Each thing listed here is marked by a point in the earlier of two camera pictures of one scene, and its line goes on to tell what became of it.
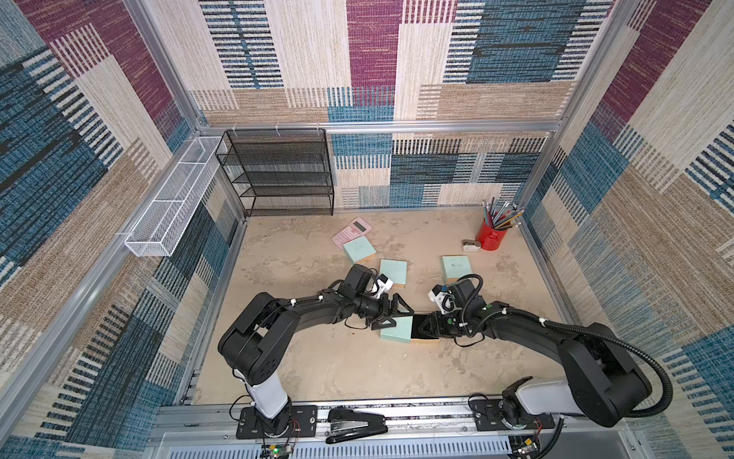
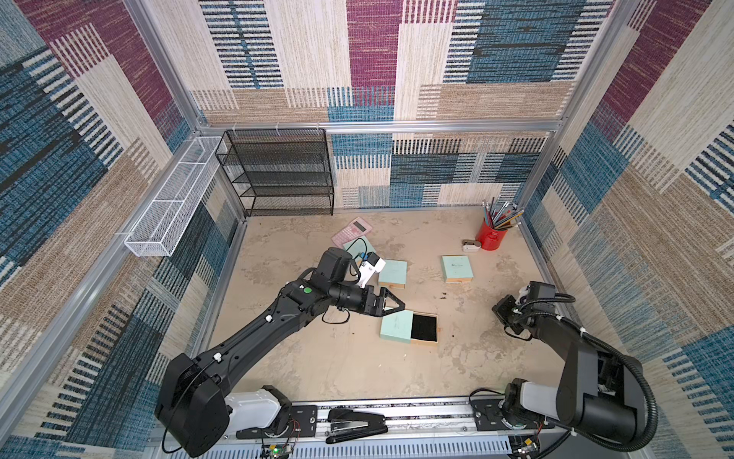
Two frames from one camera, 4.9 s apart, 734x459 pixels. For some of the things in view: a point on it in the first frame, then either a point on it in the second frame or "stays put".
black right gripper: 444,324 → 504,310
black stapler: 347,424 stays put
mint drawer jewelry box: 406,330 stays put
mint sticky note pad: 359,250 stays put
